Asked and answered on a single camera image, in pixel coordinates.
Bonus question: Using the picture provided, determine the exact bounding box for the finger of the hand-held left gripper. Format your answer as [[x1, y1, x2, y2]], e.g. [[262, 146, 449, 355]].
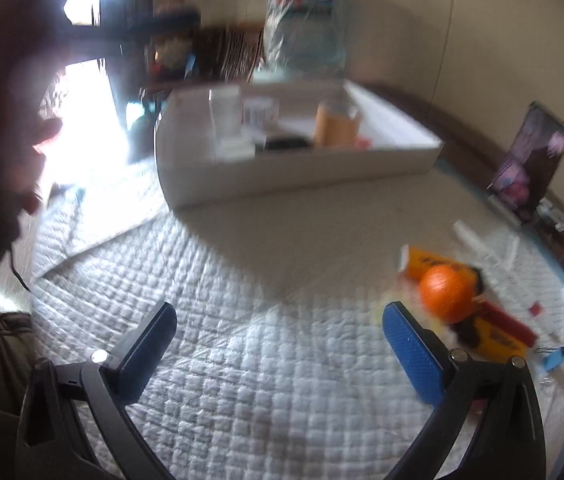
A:
[[62, 7, 201, 49]]

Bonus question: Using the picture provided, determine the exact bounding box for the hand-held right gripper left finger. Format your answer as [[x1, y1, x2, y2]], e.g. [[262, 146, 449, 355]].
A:
[[14, 301, 179, 480]]

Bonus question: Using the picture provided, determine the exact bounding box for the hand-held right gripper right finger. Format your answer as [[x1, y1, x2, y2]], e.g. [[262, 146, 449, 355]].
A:
[[382, 301, 547, 480]]

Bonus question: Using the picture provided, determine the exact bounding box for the orange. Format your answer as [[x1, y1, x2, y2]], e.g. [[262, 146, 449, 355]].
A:
[[419, 264, 478, 325]]

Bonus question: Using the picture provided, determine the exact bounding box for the yellow black marker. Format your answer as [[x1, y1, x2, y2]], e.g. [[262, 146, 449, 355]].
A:
[[399, 245, 485, 286]]

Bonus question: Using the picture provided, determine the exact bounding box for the long red lighter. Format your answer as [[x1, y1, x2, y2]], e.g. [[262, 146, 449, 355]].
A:
[[480, 299, 540, 346]]

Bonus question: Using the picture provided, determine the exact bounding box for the white plastic bottle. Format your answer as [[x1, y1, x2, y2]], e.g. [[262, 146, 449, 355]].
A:
[[210, 87, 242, 139]]

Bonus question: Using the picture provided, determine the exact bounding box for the white tube red band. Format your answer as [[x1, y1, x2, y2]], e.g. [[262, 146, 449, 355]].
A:
[[451, 219, 500, 264]]

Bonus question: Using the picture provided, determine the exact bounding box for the red white medicine box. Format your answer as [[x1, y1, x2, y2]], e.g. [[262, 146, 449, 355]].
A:
[[241, 98, 281, 129]]

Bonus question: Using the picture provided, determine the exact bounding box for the white charger plug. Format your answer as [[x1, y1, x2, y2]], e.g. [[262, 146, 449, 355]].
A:
[[219, 137, 258, 157]]

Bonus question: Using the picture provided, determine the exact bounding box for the blue binder clip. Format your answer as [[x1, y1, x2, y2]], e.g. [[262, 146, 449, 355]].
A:
[[536, 344, 564, 374]]

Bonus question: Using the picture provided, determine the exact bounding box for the black charger plug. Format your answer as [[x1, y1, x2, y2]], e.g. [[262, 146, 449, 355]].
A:
[[264, 135, 311, 151]]

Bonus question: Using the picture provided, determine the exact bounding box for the white cardboard box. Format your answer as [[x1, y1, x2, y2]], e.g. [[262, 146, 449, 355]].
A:
[[154, 80, 445, 211]]

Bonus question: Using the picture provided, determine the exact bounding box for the tan tape roll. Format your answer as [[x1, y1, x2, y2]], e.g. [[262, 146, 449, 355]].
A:
[[314, 99, 363, 147]]

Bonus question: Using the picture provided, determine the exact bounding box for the person's left hand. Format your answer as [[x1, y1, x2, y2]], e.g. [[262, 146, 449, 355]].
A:
[[0, 105, 66, 267]]

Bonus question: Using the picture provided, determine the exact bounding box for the crumpled pale plastic bag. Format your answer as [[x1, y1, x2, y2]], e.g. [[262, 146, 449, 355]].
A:
[[154, 34, 193, 69]]

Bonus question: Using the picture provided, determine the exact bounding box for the carved wooden armchair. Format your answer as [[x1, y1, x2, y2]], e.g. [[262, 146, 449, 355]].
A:
[[196, 22, 265, 84]]

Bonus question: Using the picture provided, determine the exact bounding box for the white quilted pad blue border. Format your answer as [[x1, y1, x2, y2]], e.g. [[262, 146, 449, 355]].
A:
[[27, 157, 564, 480]]

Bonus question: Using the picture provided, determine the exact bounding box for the large water jug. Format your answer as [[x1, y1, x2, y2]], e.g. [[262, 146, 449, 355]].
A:
[[261, 0, 348, 79]]

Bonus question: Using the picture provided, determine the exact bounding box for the metal phone stand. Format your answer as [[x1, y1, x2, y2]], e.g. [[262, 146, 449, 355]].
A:
[[486, 192, 564, 242]]

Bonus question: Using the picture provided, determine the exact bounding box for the black smartphone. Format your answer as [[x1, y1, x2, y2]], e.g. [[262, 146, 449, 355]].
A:
[[486, 101, 564, 221]]

